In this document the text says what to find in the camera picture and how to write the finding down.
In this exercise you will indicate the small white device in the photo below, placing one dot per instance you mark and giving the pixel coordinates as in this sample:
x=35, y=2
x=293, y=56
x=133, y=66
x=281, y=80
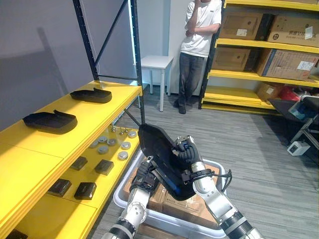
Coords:
x=297, y=148

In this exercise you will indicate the blue plastic box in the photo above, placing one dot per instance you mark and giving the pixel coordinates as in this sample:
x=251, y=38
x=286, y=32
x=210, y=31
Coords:
x=299, y=110

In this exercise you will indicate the yellow shelf rack, blue uprights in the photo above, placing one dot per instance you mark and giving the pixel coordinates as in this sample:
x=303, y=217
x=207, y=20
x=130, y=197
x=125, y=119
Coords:
x=49, y=154

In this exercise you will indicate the person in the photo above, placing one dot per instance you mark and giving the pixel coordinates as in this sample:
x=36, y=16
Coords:
x=199, y=32

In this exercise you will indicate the black square plastic part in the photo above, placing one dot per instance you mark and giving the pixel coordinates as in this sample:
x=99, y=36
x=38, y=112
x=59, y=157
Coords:
x=16, y=234
x=104, y=167
x=78, y=163
x=59, y=188
x=85, y=191

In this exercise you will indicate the yellow shelf rack with boxes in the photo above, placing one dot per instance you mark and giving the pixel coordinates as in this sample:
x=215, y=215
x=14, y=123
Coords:
x=236, y=42

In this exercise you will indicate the round grey metal disc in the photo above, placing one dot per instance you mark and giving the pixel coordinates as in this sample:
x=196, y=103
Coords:
x=132, y=134
x=103, y=149
x=102, y=140
x=126, y=145
x=111, y=142
x=122, y=155
x=94, y=144

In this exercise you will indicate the black folding cart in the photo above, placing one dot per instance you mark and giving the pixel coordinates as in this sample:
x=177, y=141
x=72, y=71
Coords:
x=281, y=107

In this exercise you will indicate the small metal bolt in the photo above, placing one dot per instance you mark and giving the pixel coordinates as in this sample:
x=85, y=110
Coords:
x=112, y=129
x=121, y=132
x=126, y=130

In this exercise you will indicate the cardboard box with black print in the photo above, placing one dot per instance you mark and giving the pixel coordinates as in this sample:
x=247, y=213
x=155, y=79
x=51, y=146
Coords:
x=294, y=31

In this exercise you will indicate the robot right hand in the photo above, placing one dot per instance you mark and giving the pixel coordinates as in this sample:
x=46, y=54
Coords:
x=188, y=154

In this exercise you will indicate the small white table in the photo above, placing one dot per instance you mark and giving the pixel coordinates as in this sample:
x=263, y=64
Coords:
x=157, y=61

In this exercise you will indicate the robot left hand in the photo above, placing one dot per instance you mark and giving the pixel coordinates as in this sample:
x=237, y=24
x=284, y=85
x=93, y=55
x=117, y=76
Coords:
x=145, y=178

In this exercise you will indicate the large brown cardboard box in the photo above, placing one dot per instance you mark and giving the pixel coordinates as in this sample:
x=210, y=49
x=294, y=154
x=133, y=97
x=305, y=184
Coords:
x=230, y=59
x=239, y=25

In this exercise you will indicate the light grey plastic bin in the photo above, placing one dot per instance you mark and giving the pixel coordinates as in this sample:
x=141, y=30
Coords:
x=162, y=220

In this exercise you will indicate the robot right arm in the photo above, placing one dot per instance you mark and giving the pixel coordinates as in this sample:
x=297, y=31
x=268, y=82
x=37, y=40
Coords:
x=214, y=196

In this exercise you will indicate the small brown cardboard box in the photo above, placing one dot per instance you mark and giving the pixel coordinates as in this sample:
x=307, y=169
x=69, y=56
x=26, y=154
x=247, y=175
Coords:
x=268, y=90

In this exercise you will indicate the black plastic housing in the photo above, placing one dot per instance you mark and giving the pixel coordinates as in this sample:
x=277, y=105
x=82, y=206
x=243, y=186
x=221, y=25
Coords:
x=52, y=122
x=154, y=144
x=92, y=95

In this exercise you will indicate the cardboard box with blue tape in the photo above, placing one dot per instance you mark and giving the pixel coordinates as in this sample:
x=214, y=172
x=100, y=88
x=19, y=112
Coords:
x=284, y=64

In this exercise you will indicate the red bag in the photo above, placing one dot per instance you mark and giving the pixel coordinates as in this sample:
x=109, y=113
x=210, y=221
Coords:
x=289, y=94

